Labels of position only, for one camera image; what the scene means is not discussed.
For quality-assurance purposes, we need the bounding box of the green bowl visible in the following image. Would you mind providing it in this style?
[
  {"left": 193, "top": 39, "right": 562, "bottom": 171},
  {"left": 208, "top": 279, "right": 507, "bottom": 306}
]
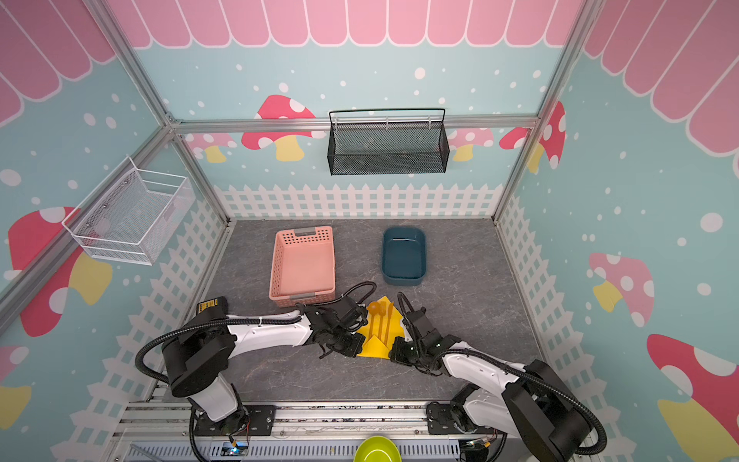
[{"left": 353, "top": 436, "right": 402, "bottom": 462}]

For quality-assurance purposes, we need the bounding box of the pink plastic basket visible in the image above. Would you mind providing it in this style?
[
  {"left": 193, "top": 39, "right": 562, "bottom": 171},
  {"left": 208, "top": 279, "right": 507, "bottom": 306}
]
[{"left": 269, "top": 226, "right": 336, "bottom": 308}]

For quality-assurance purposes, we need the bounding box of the black yellow tool case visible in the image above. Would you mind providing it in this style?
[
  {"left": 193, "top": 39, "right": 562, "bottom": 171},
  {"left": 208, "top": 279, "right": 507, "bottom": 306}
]
[{"left": 196, "top": 296, "right": 229, "bottom": 314}]

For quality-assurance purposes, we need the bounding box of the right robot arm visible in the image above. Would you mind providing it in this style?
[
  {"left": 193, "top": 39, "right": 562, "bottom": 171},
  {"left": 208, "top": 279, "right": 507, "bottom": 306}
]
[{"left": 390, "top": 292, "right": 608, "bottom": 461}]

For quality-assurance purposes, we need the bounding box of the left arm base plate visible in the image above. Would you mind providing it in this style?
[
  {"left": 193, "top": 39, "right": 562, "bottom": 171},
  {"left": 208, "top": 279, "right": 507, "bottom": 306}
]
[{"left": 194, "top": 404, "right": 277, "bottom": 437}]

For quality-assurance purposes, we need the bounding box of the aluminium front rail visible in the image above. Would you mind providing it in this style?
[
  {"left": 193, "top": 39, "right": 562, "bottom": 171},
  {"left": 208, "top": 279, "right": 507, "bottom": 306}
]
[{"left": 109, "top": 399, "right": 590, "bottom": 443}]

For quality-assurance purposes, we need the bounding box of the teal plastic tub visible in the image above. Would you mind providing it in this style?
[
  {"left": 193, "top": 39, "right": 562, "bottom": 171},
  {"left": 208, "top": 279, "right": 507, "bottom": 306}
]
[{"left": 381, "top": 226, "right": 426, "bottom": 287}]

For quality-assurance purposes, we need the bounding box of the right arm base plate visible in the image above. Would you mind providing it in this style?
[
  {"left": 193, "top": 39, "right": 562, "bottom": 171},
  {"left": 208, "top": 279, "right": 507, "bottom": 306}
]
[{"left": 425, "top": 402, "right": 478, "bottom": 435}]

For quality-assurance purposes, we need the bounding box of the orange plastic spoon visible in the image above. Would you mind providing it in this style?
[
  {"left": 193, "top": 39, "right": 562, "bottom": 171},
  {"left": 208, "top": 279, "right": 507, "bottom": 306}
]
[{"left": 368, "top": 301, "right": 384, "bottom": 338}]

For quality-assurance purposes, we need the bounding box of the black mesh wall basket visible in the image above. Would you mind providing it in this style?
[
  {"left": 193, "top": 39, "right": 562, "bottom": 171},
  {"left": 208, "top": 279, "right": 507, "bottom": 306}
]
[{"left": 327, "top": 108, "right": 450, "bottom": 176}]

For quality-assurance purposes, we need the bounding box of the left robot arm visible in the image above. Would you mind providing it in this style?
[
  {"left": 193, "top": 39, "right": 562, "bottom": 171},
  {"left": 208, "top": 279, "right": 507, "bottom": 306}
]
[{"left": 135, "top": 281, "right": 377, "bottom": 423}]

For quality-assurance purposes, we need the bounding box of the white wire wall basket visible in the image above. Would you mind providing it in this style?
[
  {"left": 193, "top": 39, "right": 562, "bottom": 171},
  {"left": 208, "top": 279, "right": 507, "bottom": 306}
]
[{"left": 62, "top": 158, "right": 196, "bottom": 266}]

